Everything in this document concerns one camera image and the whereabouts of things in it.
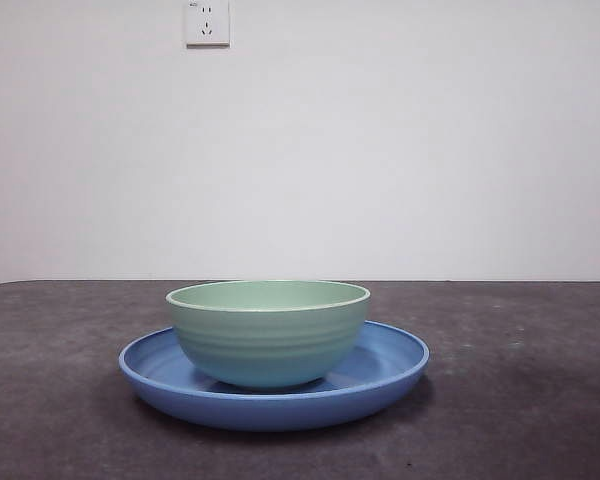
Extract green ribbed bowl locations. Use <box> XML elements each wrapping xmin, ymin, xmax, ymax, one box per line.
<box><xmin>165</xmin><ymin>278</ymin><xmax>371</xmax><ymax>391</ymax></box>

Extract blue round plate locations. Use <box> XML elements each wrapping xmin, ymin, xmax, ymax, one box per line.
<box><xmin>118</xmin><ymin>320</ymin><xmax>430</xmax><ymax>432</ymax></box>

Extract white wall socket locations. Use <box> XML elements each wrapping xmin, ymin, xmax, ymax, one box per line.
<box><xmin>184</xmin><ymin>0</ymin><xmax>231</xmax><ymax>50</ymax></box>

